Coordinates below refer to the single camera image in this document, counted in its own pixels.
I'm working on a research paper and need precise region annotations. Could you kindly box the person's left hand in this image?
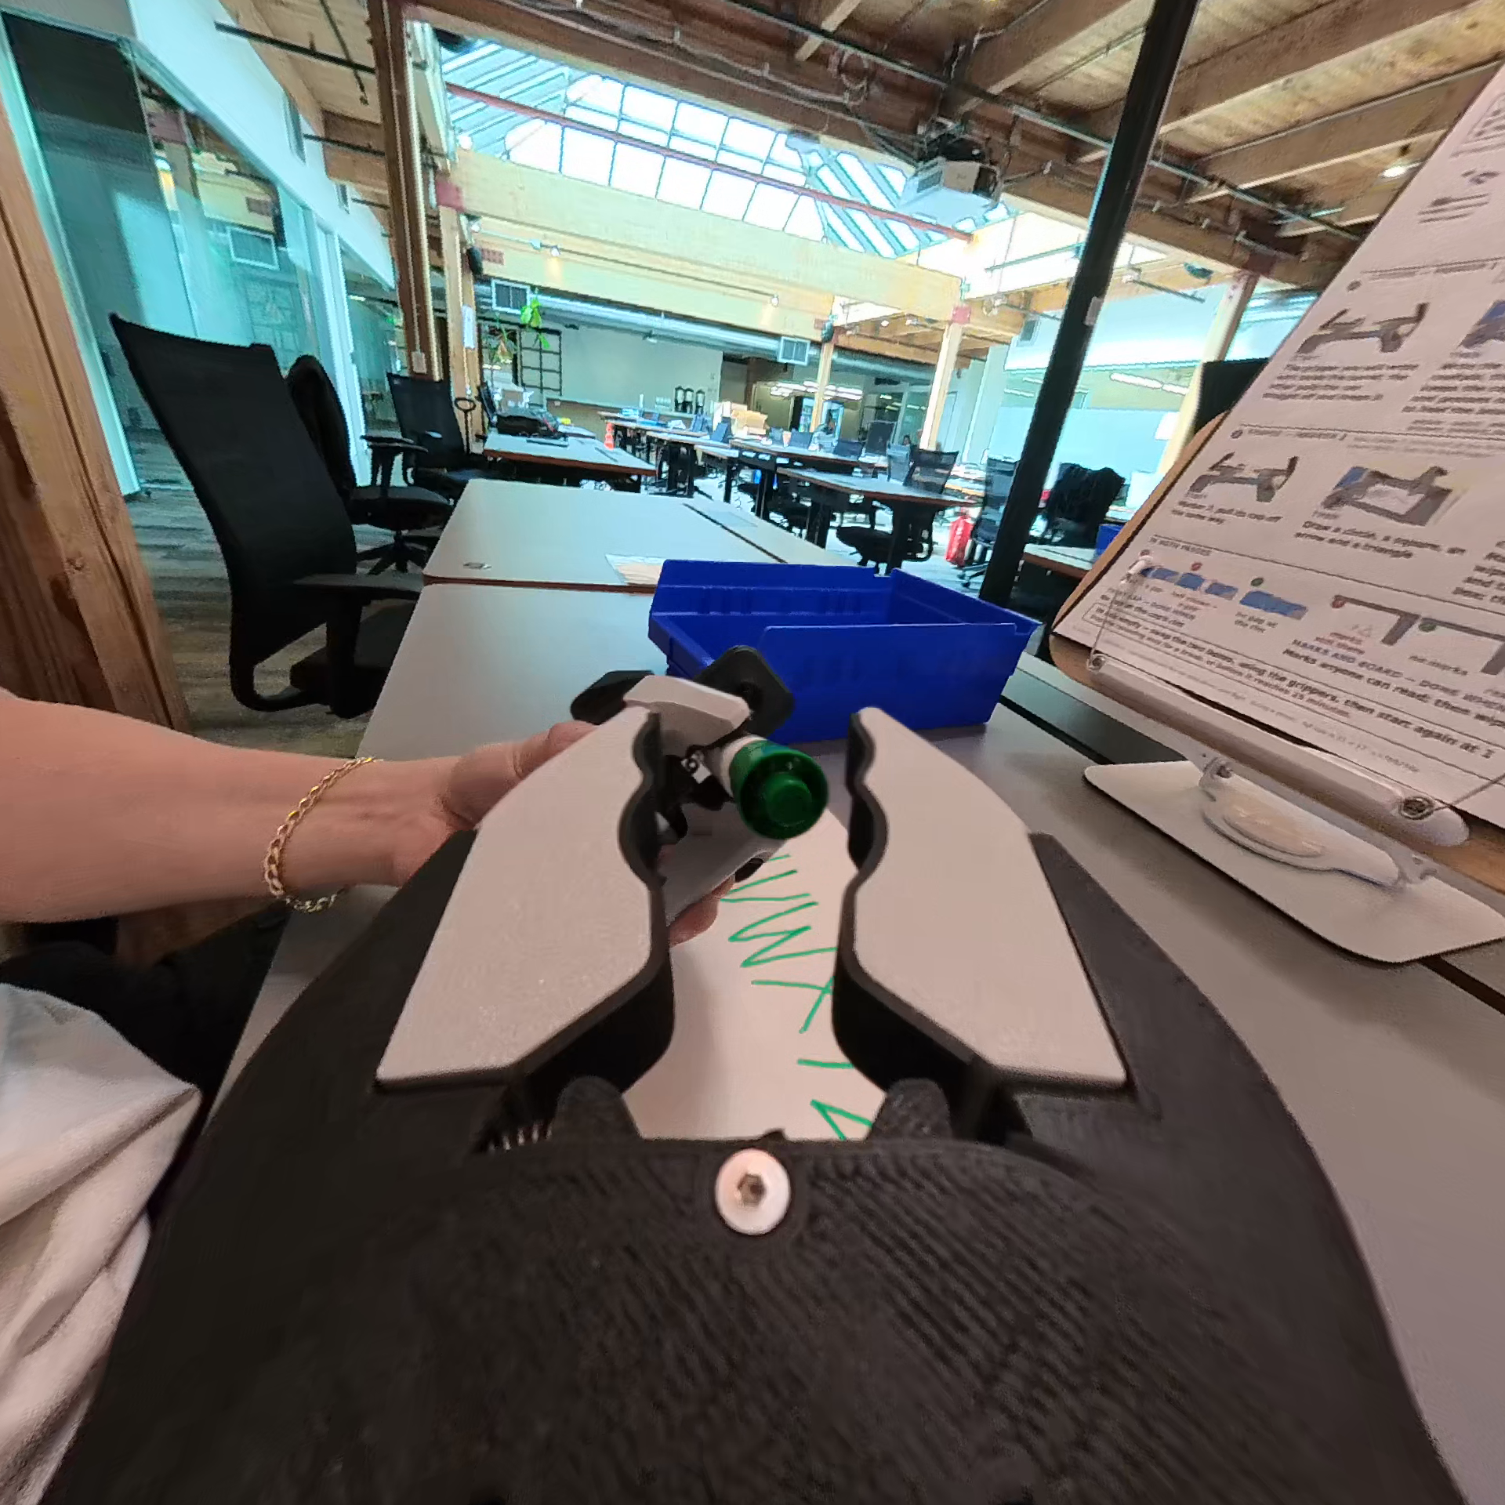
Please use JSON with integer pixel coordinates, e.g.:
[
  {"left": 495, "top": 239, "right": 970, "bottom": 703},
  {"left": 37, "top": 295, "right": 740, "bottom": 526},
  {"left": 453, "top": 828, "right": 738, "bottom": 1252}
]
[{"left": 390, "top": 718, "right": 740, "bottom": 949}]

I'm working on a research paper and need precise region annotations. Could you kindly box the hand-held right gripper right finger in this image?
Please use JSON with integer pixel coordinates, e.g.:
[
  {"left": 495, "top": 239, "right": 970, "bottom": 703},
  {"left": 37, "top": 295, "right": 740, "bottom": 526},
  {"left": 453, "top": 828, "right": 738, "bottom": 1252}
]
[{"left": 832, "top": 703, "right": 1130, "bottom": 1097}]

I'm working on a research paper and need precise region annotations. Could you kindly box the black pole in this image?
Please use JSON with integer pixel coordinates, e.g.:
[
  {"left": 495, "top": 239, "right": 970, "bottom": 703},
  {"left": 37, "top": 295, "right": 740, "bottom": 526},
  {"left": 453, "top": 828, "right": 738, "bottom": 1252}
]
[{"left": 977, "top": 0, "right": 1183, "bottom": 611}]

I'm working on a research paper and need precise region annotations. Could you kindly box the ceiling projector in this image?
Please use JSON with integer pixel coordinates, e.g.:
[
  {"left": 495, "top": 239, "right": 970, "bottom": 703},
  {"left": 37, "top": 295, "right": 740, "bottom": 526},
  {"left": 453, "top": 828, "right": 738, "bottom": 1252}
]
[{"left": 900, "top": 134, "right": 1005, "bottom": 215}]

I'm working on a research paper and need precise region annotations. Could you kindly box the wooden column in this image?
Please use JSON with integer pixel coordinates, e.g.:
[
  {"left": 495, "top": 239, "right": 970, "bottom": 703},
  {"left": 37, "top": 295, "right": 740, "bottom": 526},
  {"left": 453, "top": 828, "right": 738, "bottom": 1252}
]
[{"left": 369, "top": 0, "right": 449, "bottom": 393}]

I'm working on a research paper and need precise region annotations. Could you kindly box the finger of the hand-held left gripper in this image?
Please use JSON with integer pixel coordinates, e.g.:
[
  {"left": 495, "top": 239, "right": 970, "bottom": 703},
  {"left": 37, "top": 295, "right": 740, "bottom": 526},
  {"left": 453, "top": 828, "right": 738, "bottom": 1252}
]
[
  {"left": 659, "top": 816, "right": 786, "bottom": 932},
  {"left": 622, "top": 673, "right": 760, "bottom": 743}
]

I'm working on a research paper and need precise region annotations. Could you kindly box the wooden post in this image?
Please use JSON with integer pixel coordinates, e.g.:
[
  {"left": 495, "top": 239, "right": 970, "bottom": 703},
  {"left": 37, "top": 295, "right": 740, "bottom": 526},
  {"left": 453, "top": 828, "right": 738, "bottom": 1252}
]
[{"left": 0, "top": 105, "right": 193, "bottom": 733}]

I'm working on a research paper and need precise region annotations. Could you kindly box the person's left forearm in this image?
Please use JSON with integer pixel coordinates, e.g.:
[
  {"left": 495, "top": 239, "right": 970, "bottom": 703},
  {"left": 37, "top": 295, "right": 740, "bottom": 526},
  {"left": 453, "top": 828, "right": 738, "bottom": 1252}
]
[{"left": 0, "top": 684, "right": 402, "bottom": 922}]

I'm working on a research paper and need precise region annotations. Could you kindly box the black office chair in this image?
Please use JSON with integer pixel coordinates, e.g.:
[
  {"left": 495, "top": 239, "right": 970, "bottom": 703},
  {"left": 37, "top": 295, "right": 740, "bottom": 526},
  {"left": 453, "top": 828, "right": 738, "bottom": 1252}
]
[
  {"left": 289, "top": 354, "right": 456, "bottom": 576},
  {"left": 841, "top": 447, "right": 959, "bottom": 570},
  {"left": 390, "top": 375, "right": 488, "bottom": 501},
  {"left": 114, "top": 315, "right": 428, "bottom": 721}
]

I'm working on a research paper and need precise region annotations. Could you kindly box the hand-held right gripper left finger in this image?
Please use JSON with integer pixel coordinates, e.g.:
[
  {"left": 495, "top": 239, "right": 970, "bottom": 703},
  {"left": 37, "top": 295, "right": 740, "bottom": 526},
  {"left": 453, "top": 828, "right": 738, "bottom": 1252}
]
[{"left": 375, "top": 703, "right": 680, "bottom": 1092}]

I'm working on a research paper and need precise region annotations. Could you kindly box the small white whiteboard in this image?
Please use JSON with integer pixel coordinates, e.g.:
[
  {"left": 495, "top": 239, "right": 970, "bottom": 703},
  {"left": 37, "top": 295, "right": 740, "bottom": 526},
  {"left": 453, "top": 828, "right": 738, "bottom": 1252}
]
[{"left": 622, "top": 810, "right": 892, "bottom": 1139}]

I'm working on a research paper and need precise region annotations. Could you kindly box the blue plastic bin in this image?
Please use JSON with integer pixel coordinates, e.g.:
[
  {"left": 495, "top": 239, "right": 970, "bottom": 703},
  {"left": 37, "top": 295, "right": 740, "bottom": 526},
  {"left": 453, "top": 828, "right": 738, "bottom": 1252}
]
[{"left": 651, "top": 559, "right": 1045, "bottom": 741}]

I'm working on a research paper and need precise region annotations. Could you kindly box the wooden-edged desk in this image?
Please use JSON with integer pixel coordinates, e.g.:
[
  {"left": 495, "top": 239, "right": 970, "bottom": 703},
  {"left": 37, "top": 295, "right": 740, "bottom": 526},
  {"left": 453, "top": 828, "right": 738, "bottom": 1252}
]
[
  {"left": 775, "top": 468, "right": 977, "bottom": 554},
  {"left": 483, "top": 431, "right": 659, "bottom": 495}
]

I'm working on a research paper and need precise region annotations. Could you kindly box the green marker cap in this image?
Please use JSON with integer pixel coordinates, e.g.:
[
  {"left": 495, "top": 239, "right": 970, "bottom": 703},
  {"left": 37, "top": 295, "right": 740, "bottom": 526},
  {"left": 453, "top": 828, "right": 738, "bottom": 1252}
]
[{"left": 727, "top": 741, "right": 832, "bottom": 840}]

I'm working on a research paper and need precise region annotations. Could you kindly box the illustrated instruction sheet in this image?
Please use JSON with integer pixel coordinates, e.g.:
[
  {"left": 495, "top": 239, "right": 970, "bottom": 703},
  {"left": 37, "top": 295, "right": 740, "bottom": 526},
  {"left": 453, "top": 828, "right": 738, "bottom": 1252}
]
[{"left": 1054, "top": 63, "right": 1505, "bottom": 828}]

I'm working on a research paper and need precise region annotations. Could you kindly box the gold chain bracelet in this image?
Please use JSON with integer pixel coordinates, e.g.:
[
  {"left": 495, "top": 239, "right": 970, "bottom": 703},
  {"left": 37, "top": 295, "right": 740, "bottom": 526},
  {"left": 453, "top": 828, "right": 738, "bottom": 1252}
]
[{"left": 260, "top": 753, "right": 383, "bottom": 917}]

